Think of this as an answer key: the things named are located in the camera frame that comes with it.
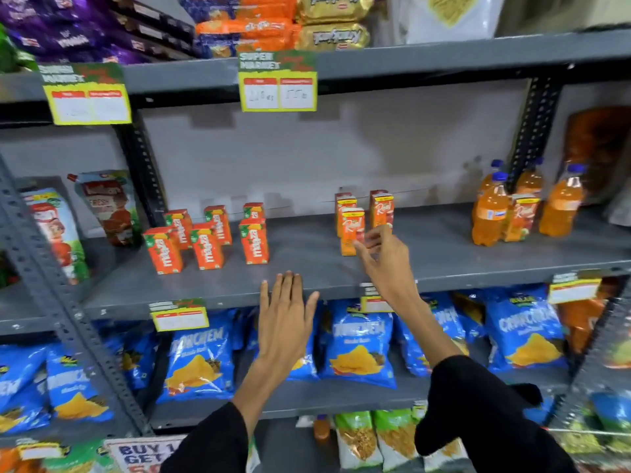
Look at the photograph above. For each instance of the person's left thumb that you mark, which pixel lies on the person's left thumb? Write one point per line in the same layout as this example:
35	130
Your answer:
312	310

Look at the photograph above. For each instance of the red ketchup pouch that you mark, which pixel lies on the red ketchup pouch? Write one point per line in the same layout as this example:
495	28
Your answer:
54	231
111	206

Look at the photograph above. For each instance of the white promotion sign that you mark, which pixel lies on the white promotion sign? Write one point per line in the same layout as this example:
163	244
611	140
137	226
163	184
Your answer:
140	453

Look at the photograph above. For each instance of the row of blue chip packets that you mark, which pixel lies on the row of blue chip packets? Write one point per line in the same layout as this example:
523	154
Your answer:
357	339

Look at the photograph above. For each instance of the grey metal shelving rack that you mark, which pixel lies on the grey metal shelving rack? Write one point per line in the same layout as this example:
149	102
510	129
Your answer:
305	241

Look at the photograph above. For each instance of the person's left hand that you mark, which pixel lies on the person's left hand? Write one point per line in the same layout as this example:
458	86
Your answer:
282	334

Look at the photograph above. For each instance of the group of red drink cartons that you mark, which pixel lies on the group of red drink cartons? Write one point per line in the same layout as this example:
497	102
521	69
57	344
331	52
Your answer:
207	246

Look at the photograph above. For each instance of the person's right hand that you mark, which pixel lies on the person's right hand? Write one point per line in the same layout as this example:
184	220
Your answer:
392	275

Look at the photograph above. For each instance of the person's right forearm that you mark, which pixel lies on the person's right forearm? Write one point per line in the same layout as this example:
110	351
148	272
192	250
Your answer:
473	403

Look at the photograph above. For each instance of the orange snack packets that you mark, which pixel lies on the orange snack packets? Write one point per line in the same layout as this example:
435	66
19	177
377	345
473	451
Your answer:
584	320

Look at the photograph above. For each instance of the gold biscuit packet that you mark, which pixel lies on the gold biscuit packet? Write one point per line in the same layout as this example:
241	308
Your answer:
333	36
335	7

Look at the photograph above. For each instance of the green white snack packet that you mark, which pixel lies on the green white snack packet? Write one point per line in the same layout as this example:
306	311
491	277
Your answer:
397	435
357	438
446	455

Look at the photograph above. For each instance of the stack of purple snack packets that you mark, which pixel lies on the stack of purple snack packets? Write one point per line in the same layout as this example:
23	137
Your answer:
59	29

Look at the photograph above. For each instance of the orange soda bottle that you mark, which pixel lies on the orange soda bottle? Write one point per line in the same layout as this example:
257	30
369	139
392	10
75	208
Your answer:
530	182
490	178
489	216
562	206

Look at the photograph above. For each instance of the small yellow green price tag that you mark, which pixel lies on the small yellow green price tag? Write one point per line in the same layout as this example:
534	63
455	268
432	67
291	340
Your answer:
39	450
370	302
178	316
574	288

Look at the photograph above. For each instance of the stack of dark biscuit packs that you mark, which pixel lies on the stack of dark biscuit packs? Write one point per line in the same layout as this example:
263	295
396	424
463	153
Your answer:
153	24

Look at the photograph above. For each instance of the person's right thumb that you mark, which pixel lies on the person's right thumb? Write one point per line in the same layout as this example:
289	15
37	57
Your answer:
364	256

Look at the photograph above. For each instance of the person's left little finger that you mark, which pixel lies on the person's left little finger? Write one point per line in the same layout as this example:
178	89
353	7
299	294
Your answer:
264	298

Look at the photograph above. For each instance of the large yellow green price tag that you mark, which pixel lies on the large yellow green price tag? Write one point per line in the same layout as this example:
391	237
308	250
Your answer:
277	83
86	96

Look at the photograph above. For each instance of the white plastic bag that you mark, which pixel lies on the white plastic bag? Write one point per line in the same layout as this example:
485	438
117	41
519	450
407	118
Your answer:
443	17

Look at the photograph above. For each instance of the orange juice carton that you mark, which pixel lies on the orange juice carton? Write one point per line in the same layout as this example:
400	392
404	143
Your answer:
343	201
521	219
375	192
383	211
351	226

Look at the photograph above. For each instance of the small orange bottle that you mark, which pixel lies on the small orange bottle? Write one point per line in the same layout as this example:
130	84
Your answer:
321	428

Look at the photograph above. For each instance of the stack of orange biscuit packets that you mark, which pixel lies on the stack of orange biscuit packets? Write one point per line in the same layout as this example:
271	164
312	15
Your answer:
246	27

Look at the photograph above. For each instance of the person's left forearm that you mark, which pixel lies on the person's left forearm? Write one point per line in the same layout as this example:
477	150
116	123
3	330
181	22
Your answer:
231	418

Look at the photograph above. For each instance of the person's left middle finger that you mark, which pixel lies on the person's left middle finger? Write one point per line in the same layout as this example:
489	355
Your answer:
286	290

